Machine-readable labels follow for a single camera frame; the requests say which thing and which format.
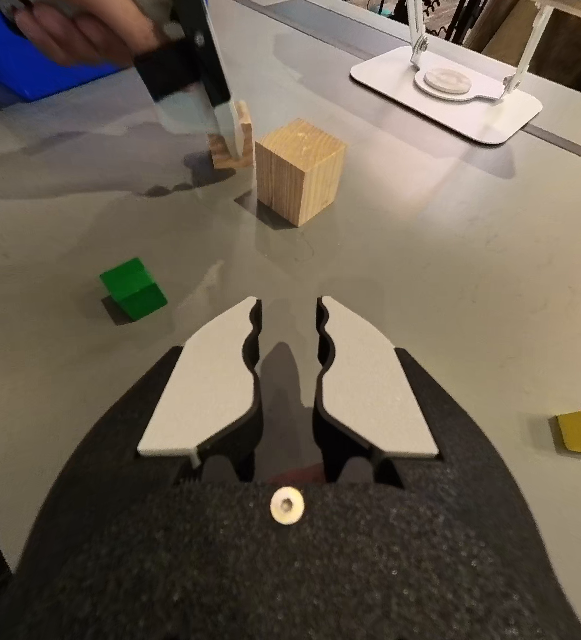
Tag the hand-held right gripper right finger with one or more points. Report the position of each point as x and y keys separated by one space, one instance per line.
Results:
x=375 y=395

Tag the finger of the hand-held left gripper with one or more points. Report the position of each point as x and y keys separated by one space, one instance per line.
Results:
x=188 y=115
x=228 y=125

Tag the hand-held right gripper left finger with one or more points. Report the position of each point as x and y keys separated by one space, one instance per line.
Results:
x=205 y=395

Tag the medium plain wooden cube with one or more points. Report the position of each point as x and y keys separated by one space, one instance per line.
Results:
x=246 y=135

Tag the large plain wooden cube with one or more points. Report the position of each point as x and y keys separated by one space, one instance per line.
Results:
x=295 y=175

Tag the green wooden cube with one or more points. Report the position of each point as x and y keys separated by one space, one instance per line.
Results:
x=135 y=295

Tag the person's left hand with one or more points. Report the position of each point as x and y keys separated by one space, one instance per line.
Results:
x=85 y=30

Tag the large blue plastic bin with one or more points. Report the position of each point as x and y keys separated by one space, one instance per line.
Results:
x=0 y=65

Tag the white metal document stand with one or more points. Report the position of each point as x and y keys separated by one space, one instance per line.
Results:
x=470 y=120

